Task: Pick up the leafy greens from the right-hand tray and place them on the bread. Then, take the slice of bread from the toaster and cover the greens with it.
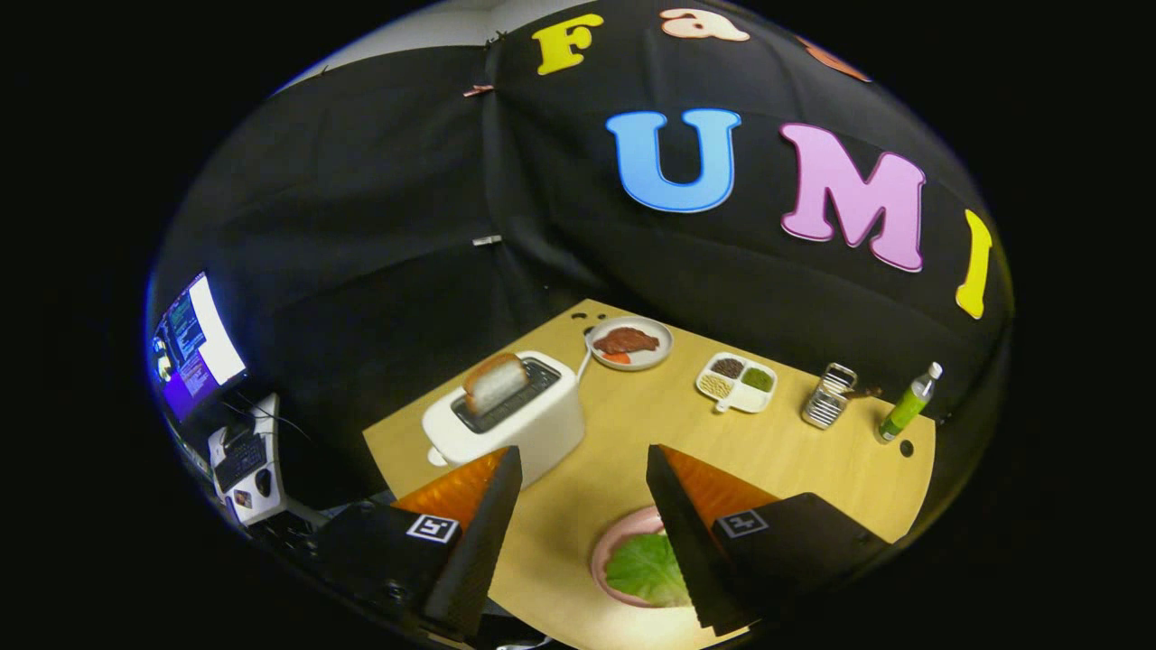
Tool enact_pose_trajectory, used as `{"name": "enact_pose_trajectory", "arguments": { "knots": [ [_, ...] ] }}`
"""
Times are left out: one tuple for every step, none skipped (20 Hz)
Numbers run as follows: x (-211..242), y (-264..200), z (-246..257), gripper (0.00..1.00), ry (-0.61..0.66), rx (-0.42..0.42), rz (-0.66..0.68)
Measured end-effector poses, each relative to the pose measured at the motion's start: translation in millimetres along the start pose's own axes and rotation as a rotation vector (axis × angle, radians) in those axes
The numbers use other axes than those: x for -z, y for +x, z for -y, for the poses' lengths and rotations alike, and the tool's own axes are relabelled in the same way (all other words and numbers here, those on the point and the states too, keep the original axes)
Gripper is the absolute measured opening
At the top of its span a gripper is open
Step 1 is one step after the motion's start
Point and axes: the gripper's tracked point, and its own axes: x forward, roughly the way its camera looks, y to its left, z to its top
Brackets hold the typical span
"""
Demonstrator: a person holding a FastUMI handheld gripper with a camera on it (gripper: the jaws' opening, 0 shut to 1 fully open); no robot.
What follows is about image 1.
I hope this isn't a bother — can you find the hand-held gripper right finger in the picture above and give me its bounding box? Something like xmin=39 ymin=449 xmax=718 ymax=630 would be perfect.
xmin=645 ymin=443 xmax=895 ymax=638

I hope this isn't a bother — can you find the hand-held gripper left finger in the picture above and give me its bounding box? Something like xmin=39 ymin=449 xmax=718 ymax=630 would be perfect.
xmin=303 ymin=445 xmax=525 ymax=642

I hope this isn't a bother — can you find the green lettuce leaf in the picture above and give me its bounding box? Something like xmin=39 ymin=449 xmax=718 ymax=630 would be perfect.
xmin=604 ymin=531 xmax=692 ymax=608

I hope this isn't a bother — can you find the toasted bread slice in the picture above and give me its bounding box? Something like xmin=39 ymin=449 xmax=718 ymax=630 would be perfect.
xmin=462 ymin=353 xmax=530 ymax=417

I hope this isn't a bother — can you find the pink round plate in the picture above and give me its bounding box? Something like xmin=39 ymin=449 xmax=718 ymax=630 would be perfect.
xmin=591 ymin=506 xmax=701 ymax=610

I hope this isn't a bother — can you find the white toaster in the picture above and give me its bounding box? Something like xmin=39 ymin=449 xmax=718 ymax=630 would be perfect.
xmin=422 ymin=350 xmax=586 ymax=490

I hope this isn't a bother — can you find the white divided dish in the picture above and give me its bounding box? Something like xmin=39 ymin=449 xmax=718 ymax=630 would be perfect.
xmin=695 ymin=351 xmax=778 ymax=414

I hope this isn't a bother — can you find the round grey plate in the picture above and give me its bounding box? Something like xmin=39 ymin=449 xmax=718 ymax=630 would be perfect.
xmin=586 ymin=316 xmax=675 ymax=372

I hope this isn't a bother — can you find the white side desk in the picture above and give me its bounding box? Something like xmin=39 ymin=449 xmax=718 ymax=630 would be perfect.
xmin=208 ymin=393 xmax=288 ymax=527

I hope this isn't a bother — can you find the red-brown meat slice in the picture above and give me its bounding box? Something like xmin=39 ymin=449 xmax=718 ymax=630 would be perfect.
xmin=592 ymin=327 xmax=661 ymax=356

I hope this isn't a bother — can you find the green drink bottle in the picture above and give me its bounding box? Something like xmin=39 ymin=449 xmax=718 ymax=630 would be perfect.
xmin=874 ymin=362 xmax=944 ymax=445

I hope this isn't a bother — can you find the black keyboard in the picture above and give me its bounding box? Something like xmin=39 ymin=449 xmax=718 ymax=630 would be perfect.
xmin=214 ymin=433 xmax=268 ymax=494

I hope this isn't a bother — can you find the black backdrop cloth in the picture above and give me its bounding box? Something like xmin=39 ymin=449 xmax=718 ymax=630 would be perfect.
xmin=144 ymin=0 xmax=1014 ymax=506

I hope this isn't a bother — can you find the computer monitor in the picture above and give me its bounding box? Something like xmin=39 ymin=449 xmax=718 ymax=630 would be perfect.
xmin=149 ymin=271 xmax=248 ymax=425

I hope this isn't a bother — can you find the metal wire utensil rack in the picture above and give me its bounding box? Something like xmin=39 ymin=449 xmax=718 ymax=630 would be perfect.
xmin=802 ymin=363 xmax=858 ymax=430

